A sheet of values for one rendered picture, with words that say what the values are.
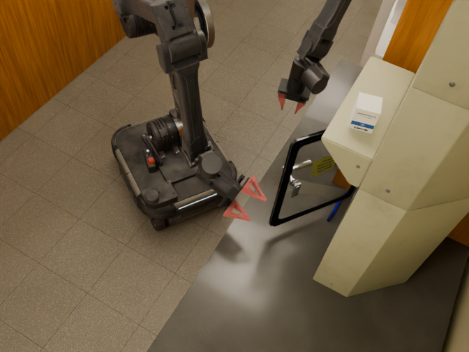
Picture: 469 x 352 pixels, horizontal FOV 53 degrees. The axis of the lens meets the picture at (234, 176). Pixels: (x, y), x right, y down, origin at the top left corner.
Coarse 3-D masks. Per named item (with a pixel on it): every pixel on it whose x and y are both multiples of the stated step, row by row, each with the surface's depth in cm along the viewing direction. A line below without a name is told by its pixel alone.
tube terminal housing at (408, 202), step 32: (416, 96) 81; (416, 128) 85; (448, 128) 82; (384, 160) 94; (416, 160) 90; (448, 160) 88; (384, 192) 101; (416, 192) 96; (448, 192) 99; (352, 224) 114; (384, 224) 108; (416, 224) 109; (448, 224) 114; (352, 256) 123; (384, 256) 120; (416, 256) 127; (352, 288) 134
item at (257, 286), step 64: (320, 128) 179; (256, 192) 159; (256, 256) 144; (320, 256) 146; (448, 256) 150; (192, 320) 131; (256, 320) 133; (320, 320) 134; (384, 320) 136; (448, 320) 137
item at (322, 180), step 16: (320, 144) 120; (304, 160) 122; (320, 160) 126; (304, 176) 129; (320, 176) 134; (336, 176) 138; (288, 192) 133; (304, 192) 137; (320, 192) 142; (336, 192) 147; (288, 208) 141; (304, 208) 146
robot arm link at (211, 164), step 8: (184, 152) 136; (208, 152) 129; (200, 160) 131; (208, 160) 128; (216, 160) 129; (200, 168) 130; (208, 168) 128; (216, 168) 128; (208, 176) 130; (216, 176) 134
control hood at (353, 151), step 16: (368, 64) 114; (384, 64) 114; (368, 80) 110; (384, 80) 111; (400, 80) 111; (352, 96) 107; (384, 96) 108; (400, 96) 108; (336, 112) 104; (384, 112) 105; (336, 128) 101; (384, 128) 102; (336, 144) 98; (352, 144) 98; (368, 144) 99; (336, 160) 101; (352, 160) 99; (368, 160) 96; (352, 176) 102
